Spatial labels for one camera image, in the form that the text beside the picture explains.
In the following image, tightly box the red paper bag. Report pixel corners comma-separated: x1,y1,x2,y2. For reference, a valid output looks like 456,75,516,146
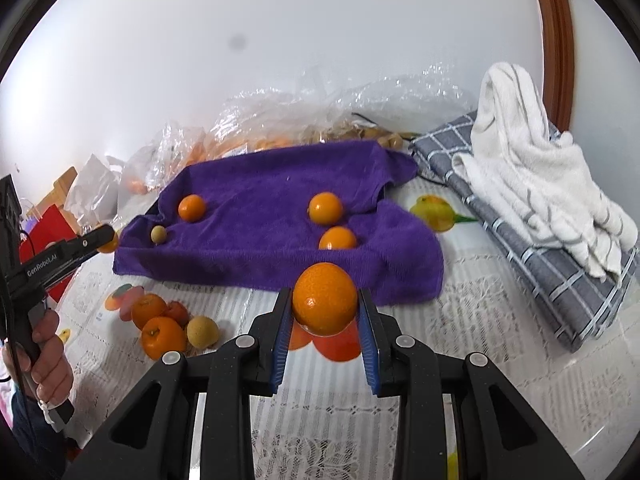
20,204,83,303

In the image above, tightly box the person's left hand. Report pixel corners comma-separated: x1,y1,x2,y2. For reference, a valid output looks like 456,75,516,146
2,309,75,407

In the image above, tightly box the yellow-green round fruit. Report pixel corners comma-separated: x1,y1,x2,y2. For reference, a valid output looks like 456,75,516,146
186,315,219,348

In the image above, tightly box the person's left forearm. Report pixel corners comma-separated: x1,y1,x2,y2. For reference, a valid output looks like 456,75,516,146
10,392,67,480

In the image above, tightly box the pile of brown longans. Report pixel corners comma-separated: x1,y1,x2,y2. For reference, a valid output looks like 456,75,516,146
310,122,403,151

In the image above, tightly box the wooden chair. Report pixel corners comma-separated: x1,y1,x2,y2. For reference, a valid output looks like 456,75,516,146
25,166,78,211

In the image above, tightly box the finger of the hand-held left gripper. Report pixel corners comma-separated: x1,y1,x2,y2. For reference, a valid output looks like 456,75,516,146
70,224,117,266

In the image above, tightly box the grey checked cloth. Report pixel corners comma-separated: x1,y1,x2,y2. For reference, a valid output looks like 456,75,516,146
407,112,640,353

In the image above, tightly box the white plastic bag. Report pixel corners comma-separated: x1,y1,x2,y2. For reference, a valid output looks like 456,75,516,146
65,154,126,228

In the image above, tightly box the small red fruit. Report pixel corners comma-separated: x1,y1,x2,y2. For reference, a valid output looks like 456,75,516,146
165,301,190,326

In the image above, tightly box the clear plastic bag with oranges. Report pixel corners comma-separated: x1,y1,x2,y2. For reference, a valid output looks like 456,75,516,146
207,87,321,156

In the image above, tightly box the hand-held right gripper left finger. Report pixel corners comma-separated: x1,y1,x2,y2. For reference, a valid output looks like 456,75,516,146
62,287,294,480

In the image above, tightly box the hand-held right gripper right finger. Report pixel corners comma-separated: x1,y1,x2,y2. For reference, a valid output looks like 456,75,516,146
356,287,587,480

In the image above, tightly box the white striped towel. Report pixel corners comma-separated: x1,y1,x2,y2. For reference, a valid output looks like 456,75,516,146
452,62,640,278

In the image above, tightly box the crumpled clear plastic bag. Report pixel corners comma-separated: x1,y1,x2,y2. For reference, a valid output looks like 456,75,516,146
120,120,208,196

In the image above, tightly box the brown wooden door frame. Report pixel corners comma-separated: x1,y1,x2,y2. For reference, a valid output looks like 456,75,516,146
530,0,576,133

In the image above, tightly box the purple towel covered tray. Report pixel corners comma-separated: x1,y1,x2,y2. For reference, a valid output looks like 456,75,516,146
112,140,445,306

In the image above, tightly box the clear plastic bag with longans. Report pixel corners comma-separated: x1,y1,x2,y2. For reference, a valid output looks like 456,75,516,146
300,62,476,151

